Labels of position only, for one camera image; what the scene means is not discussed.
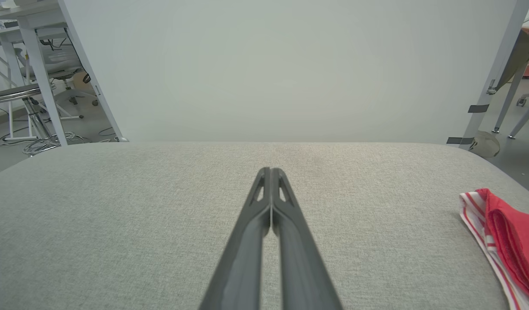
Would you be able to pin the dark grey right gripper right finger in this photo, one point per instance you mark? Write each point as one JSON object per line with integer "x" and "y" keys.
{"x": 301, "y": 267}

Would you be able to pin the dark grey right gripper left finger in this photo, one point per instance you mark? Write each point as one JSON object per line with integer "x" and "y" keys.
{"x": 241, "y": 267}

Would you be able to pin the red and white basketball jersey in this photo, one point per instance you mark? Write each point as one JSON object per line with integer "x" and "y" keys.
{"x": 514, "y": 237}

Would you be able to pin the dark tape strip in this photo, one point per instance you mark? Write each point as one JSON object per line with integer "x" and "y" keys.
{"x": 478, "y": 108}
{"x": 459, "y": 140}

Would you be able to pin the white partition panel on stand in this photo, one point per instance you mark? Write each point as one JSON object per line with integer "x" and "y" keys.
{"x": 290, "y": 64}

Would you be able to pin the grey office chair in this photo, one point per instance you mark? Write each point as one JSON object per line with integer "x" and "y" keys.
{"x": 62, "y": 64}

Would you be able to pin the chrome bar stool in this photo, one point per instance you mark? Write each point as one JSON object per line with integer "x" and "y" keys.
{"x": 14, "y": 92}

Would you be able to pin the olive cloth flap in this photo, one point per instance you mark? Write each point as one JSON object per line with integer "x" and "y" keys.
{"x": 516, "y": 56}

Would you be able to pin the white desk frame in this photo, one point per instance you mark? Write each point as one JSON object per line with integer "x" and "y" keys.
{"x": 38, "y": 73}

